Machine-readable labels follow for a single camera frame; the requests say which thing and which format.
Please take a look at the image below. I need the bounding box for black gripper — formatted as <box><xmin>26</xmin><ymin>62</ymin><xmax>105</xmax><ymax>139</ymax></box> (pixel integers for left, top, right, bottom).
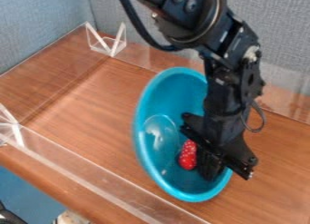
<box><xmin>181</xmin><ymin>109</ymin><xmax>259</xmax><ymax>181</ymax></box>

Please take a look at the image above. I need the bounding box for red toy strawberry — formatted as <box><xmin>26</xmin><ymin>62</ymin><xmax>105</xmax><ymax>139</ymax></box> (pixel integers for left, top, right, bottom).
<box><xmin>178</xmin><ymin>140</ymin><xmax>198</xmax><ymax>170</ymax></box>

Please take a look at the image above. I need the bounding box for blue plastic bowl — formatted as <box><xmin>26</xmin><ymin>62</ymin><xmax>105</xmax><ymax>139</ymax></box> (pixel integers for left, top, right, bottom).
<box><xmin>133</xmin><ymin>67</ymin><xmax>233</xmax><ymax>202</ymax></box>

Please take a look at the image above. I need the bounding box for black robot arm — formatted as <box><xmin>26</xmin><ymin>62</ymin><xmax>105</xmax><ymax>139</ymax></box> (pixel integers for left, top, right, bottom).
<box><xmin>140</xmin><ymin>0</ymin><xmax>265</xmax><ymax>180</ymax></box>

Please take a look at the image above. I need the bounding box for clear acrylic back barrier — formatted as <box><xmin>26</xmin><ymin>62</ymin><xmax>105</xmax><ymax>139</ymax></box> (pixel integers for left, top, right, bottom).
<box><xmin>116</xmin><ymin>38</ymin><xmax>310</xmax><ymax>125</ymax></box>

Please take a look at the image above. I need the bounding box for clear acrylic barrier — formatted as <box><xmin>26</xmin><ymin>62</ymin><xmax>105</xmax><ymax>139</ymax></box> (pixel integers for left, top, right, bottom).
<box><xmin>116</xmin><ymin>38</ymin><xmax>310</xmax><ymax>125</ymax></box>
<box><xmin>0</xmin><ymin>125</ymin><xmax>212</xmax><ymax>224</ymax></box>

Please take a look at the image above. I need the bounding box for clear acrylic front barrier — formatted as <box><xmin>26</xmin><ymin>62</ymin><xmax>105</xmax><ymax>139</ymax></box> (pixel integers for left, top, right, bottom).
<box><xmin>0</xmin><ymin>125</ymin><xmax>212</xmax><ymax>224</ymax></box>

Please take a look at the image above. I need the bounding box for clear acrylic corner bracket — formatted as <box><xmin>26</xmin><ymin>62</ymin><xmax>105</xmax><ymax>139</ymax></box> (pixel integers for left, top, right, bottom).
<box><xmin>85</xmin><ymin>22</ymin><xmax>128</xmax><ymax>57</ymax></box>

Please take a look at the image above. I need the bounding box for clear acrylic left bracket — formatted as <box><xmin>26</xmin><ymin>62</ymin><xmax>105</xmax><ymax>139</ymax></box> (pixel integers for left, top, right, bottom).
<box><xmin>0</xmin><ymin>103</ymin><xmax>25</xmax><ymax>147</ymax></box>

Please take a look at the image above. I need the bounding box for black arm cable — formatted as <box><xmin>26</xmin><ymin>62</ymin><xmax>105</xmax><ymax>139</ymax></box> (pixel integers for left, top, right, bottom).
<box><xmin>114</xmin><ymin>0</ymin><xmax>184</xmax><ymax>52</ymax></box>

